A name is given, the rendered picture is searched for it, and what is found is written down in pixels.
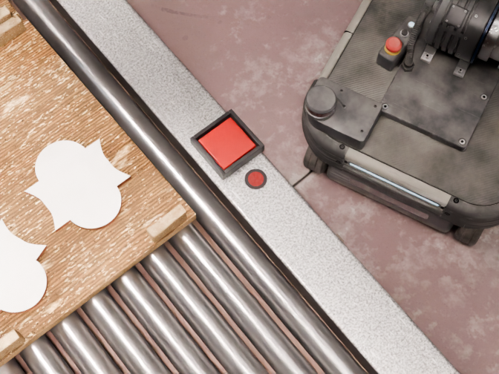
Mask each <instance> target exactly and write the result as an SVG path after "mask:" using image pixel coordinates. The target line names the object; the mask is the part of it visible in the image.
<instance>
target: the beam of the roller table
mask: <svg viewBox="0 0 499 374"><path fill-rule="evenodd" d="M49 1H50V3H51V4H52V5H53V6H54V7H55V8H56V9H57V10H58V11H59V13H60V14H61V15H62V16H63V18H64V19H65V20H66V21H67V22H68V24H69V25H70V26H71V27H72V28H73V29H74V30H75V31H76V33H77V34H78V35H79V36H80V37H81V39H82V40H83V41H84V42H85V43H86V45H87V46H89V48H90V49H91V50H92V51H93V52H94V54H95V55H96V56H97V57H98V58H99V60H100V61H101V62H102V63H103V64H104V66H106V67H107V69H108V70H109V71H110V72H111V73H112V75H113V76H114V77H115V78H116V79H117V81H118V82H119V83H120V84H121V85H122V86H123V87H124V88H125V90H126V91H127V92H128V93H129V95H130V96H131V97H132V98H133V99H134V101H135V102H136V103H137V104H138V105H139V106H140V107H141V108H142V109H143V111H144V112H145V113H146V114H147V116H148V117H149V118H150V119H151V120H152V122H153V123H154V124H155V125H156V126H157V127H158V128H159V129H160V131H161V132H162V133H163V134H164V135H165V137H166V138H167V139H168V140H169V142H170V143H171V144H172V145H173V146H174V147H175V148H176V149H177V150H178V152H179V153H180V154H181V155H182V156H183V158H184V159H185V160H186V161H187V163H188V164H190V166H191V167H192V168H193V169H194V170H195V171H196V173H197V174H198V175H199V176H200V178H201V179H202V180H203V181H204V182H205V184H207V185H208V187H209V188H210V189H211V190H212V191H213V193H214V194H215V195H216V196H217V197H218V199H219V200H220V201H221V202H222V203H223V204H224V205H225V206H226V208H227V209H228V210H229V211H230V212H231V214H232V215H233V216H234V217H235V219H236V220H237V221H238V222H239V223H240V224H241V225H242V226H243V227H244V229H245V230H246V231H247V232H248V233H249V235H250V236H251V237H252V238H253V240H254V241H255V242H256V243H257V244H258V245H259V246H260V247H261V248H262V250H263V251H264V252H265V253H266V254H267V256H268V257H269V258H270V259H271V261H272V262H273V263H274V264H275V265H276V266H277V267H278V268H279V269H280V271H281V272H282V273H283V274H284V276H285V277H286V278H287V279H288V280H289V282H291V284H292V285H293V286H294V287H295V288H296V289H297V291H298V292H299V293H300V294H301V296H302V297H303V298H304V299H305V300H306V302H308V303H309V305H310V306H311V307H312V308H313V309H314V310H315V312H316V313H317V314H318V315H319V317H320V318H321V319H322V320H323V321H324V322H325V323H326V324H327V325H328V327H329V328H330V329H331V330H332V331H333V333H334V334H335V335H336V336H337V338H338V339H339V340H340V341H341V342H342V343H343V344H344V345H345V346H346V348H347V349H348V350H349V351H350V353H351V354H352V355H353V356H354V357H355V359H356V360H357V361H358V362H359V363H360V364H361V365H362V366H363V367H364V369H365V370H366V371H367V372H368V374H460V373H459V372H458V371H457V370H456V368H455V367H454V366H453V365H452V364H451V363H450V361H449V360H448V359H447V358H446V357H445V356H444V355H443V354H442V353H441V351H439V350H438V348H437V347H436V346H435V345H434V344H433V343H432V342H431V340H430V339H429V338H428V337H427V336H426V335H425V333H424V332H423V331H422V330H421V329H420V328H419V327H418V326H417V325H416V324H415V323H414V322H413V321H412V319H411V318H410V317H409V316H408V315H407V314H406V312H405V311H404V310H403V309H402V308H401V307H400V306H399V304H398V303H397V302H396V301H395V300H394V299H393V298H392V297H391V296H390V295H389V294H388V292H387V291H386V290H385V289H384V288H383V287H382V286H381V284H380V283H379V282H378V281H377V280H376V279H375V277H374V276H373V275H372V274H371V273H370V272H369V271H368V270H367V269H366V268H365V267H364V266H363V265H362V263H361V262H360V261H359V260H358V259H357V258H356V256H355V255H354V254H353V253H352V252H351V251H350V250H349V248H348V247H347V246H346V245H345V244H344V243H343V242H342V241H341V240H340V239H339V238H338V237H337V235H336V234H335V233H334V232H333V231H332V230H331V228H330V227H329V226H328V225H327V224H326V223H325V222H324V221H323V219H321V218H320V216H319V215H318V214H317V213H316V212H315V211H314V210H313V209H312V207H311V206H310V205H309V204H308V203H307V202H306V200H305V199H304V198H303V197H302V196H301V195H300V194H299V193H298V192H297V191H296V190H295V189H294V188H293V186H292V185H291V184H290V183H289V182H288V181H287V179H286V178H285V177H284V176H283V175H282V174H281V172H280V171H279V170H278V169H277V168H276V167H275V166H274V165H273V164H272V163H271V162H270V161H269V160H268V158H267V157H266V156H265V155H264V154H263V153H262V152H261V153H260V154H259V155H257V156H256V157H254V158H253V159H252V160H250V161H249V162H248V163H246V164H245V165H243V166H242V167H241V168H239V169H238V170H237V171H235V172H234V173H233V174H231V175H230V176H228V177H226V179H225V180H222V179H221V178H220V177H219V176H218V174H217V173H216V172H215V171H214V170H213V168H212V167H211V166H210V165H209V164H208V162H207V161H205V159H204V158H203V157H202V156H201V155H200V154H199V152H198V151H197V150H196V149H195V148H194V146H193V145H192V144H191V142H190V138H191V137H193V136H194V135H195V134H196V133H197V132H199V131H201V130H202V129H204V128H205V127H206V126H208V125H209V124H210V123H212V122H214V121H215V120H216V119H217V118H219V117H220V116H222V115H223V114H225V113H226V111H225V110H224V109H223V108H222V107H221V106H220V105H219V104H218V102H217V101H216V100H215V99H214V98H213V97H212V95H211V94H210V93H209V92H208V91H207V90H206V89H205V87H204V86H202V84H201V83H199V81H198V80H197V79H196V78H195V77H194V76H193V74H192V73H191V72H190V71H189V70H188V69H187V67H186V66H185V65H184V64H183V63H182V62H181V61H180V60H179V59H178V58H177V57H176V55H175V54H174V53H173V52H172V51H171V50H170V49H169V48H168V46H167V45H166V44H165V43H164V42H163V41H162V39H161V38H160V37H159V36H158V35H157V34H156V33H155V32H154V31H153V30H152V29H151V28H150V27H149V25H148V24H147V23H146V22H145V21H144V20H143V18H142V17H141V16H140V15H139V14H138V13H137V11H136V10H135V9H134V8H133V7H132V6H131V5H130V4H129V3H128V2H127V1H126V0H49ZM254 168H257V169H261V170H262V171H263V172H264V173H265V174H266V175H267V183H266V185H265V186H264V187H263V188H260V189H251V188H249V187H248V186H247V184H246V183H245V180H244V178H245V175H246V173H247V172H248V171H249V170H251V169H254Z"/></svg>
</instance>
